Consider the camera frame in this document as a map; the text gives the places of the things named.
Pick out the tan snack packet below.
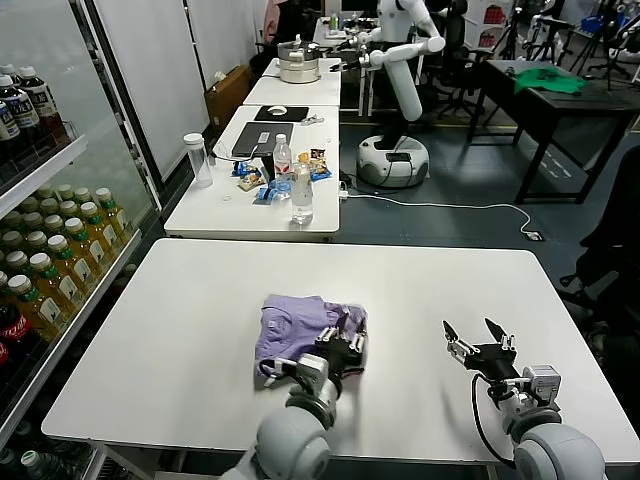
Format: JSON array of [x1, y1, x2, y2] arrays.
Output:
[[237, 168, 266, 191]]

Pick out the white wheeled humanoid robot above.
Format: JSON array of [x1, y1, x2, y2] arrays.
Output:
[[356, 0, 431, 188]]

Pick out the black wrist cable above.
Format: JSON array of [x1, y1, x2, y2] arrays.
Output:
[[257, 358, 301, 386], [470, 374, 516, 469]]

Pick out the black tripod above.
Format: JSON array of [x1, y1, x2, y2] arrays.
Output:
[[494, 6, 526, 61], [569, 0, 632, 91]]

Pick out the black office chair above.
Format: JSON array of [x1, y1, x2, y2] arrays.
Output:
[[424, 0, 496, 120]]

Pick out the white floor cable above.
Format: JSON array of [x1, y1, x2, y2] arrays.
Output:
[[344, 190, 534, 235]]

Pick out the silver steamer pot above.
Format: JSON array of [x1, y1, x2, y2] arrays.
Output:
[[276, 32, 323, 84]]

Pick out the black fridge door frame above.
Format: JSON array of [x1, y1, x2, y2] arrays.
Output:
[[69, 0, 166, 213]]

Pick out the white fridge shelf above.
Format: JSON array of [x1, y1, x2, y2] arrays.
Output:
[[0, 132, 92, 220]]

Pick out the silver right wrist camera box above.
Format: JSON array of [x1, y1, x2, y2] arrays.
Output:
[[522, 364, 562, 404]]

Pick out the green cap clear bottle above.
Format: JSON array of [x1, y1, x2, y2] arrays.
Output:
[[19, 447, 76, 480]]

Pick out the blue plastic bin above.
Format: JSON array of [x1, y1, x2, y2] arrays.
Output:
[[574, 16, 621, 36]]

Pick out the black armrest chair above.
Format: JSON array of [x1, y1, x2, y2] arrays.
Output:
[[559, 197, 640, 351]]

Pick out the clear unlabeled water bottle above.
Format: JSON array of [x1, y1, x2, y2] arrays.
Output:
[[290, 160, 315, 225]]

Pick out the clear tumbler white lid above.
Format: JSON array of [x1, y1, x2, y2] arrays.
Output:
[[183, 131, 215, 188]]

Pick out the brown cardboard box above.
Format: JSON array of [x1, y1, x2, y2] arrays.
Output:
[[204, 63, 253, 133]]

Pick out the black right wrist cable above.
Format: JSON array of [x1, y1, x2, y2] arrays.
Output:
[[470, 374, 516, 469]]

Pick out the green cloth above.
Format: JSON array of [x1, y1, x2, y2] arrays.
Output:
[[514, 66, 589, 95]]

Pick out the black table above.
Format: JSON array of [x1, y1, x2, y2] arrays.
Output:
[[469, 57, 640, 205]]

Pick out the white shelf red boxes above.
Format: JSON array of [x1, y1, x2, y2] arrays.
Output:
[[466, 0, 518, 50]]

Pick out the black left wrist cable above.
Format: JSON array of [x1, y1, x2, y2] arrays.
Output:
[[257, 358, 301, 386]]

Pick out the black laptop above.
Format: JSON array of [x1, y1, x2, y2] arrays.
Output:
[[230, 121, 296, 159]]

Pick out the red label water bottle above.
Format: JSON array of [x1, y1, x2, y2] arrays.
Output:
[[272, 132, 295, 194]]

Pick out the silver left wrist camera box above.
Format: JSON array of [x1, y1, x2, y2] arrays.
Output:
[[297, 353, 331, 389]]

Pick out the purple t-shirt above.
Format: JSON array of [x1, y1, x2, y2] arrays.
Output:
[[252, 293, 370, 391]]

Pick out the black mouse pad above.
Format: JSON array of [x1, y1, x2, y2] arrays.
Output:
[[253, 104, 310, 122]]

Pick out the person in pink top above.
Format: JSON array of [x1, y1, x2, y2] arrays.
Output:
[[263, 0, 286, 48]]

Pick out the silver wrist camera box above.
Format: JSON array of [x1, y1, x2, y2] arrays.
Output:
[[522, 364, 562, 404], [297, 353, 331, 389]]

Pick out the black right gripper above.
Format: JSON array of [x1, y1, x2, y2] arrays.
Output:
[[441, 317, 521, 384]]

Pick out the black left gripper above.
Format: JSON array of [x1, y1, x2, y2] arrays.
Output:
[[314, 319, 369, 379]]

